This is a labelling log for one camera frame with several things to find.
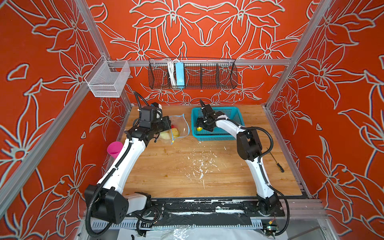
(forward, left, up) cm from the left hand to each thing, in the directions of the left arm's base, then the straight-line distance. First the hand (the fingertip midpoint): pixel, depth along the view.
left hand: (170, 119), depth 77 cm
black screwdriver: (-12, -64, -25) cm, 70 cm away
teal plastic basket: (+25, -41, -20) cm, 51 cm away
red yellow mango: (+12, -16, -23) cm, 31 cm away
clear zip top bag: (+11, -2, -21) cm, 24 cm away
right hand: (+15, -15, -22) cm, 31 cm away
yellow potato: (+4, -1, -17) cm, 18 cm away
